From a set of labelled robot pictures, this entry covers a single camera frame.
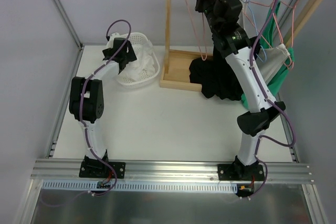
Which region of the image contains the white tank top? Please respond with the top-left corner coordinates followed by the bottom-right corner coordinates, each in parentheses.
top-left (121, 41), bottom-right (155, 81)

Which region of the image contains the pink wire hanger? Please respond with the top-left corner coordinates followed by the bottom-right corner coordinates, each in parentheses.
top-left (184, 0), bottom-right (208, 61)

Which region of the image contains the blue wire hanger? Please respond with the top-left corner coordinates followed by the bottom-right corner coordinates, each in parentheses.
top-left (246, 0), bottom-right (267, 62)

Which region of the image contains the black tank top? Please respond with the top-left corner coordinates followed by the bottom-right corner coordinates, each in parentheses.
top-left (189, 48), bottom-right (243, 101)

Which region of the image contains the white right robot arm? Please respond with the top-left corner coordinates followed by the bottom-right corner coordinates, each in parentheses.
top-left (195, 0), bottom-right (286, 180)

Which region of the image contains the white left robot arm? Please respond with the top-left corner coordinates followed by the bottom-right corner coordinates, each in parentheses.
top-left (69, 37), bottom-right (137, 178)

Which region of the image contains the green tank top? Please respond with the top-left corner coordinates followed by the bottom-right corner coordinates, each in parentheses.
top-left (240, 0), bottom-right (296, 110)

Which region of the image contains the cream tank top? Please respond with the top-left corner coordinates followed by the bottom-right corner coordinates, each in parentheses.
top-left (238, 0), bottom-right (294, 89)

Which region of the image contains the white perforated plastic basket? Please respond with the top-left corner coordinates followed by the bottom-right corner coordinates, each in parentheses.
top-left (116, 32), bottom-right (161, 89)

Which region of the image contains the wooden clothes rack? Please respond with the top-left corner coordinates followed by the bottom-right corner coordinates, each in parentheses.
top-left (160, 0), bottom-right (323, 91)

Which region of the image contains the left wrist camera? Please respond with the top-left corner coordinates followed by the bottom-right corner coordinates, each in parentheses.
top-left (106, 33), bottom-right (128, 50)

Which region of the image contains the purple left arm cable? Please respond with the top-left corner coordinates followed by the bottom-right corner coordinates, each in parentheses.
top-left (78, 19), bottom-right (132, 196)

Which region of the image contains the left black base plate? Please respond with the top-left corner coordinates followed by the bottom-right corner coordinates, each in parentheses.
top-left (79, 156), bottom-right (125, 179)

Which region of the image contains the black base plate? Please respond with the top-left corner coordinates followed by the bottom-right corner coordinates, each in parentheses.
top-left (79, 156), bottom-right (125, 179)
top-left (217, 162), bottom-right (265, 181)

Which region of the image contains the white slotted cable duct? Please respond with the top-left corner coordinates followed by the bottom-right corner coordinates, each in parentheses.
top-left (41, 180), bottom-right (238, 194)

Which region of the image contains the aluminium mounting rail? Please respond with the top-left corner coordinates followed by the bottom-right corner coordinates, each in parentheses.
top-left (30, 158), bottom-right (315, 184)

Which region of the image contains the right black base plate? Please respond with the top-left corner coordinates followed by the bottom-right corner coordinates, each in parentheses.
top-left (217, 162), bottom-right (265, 181)

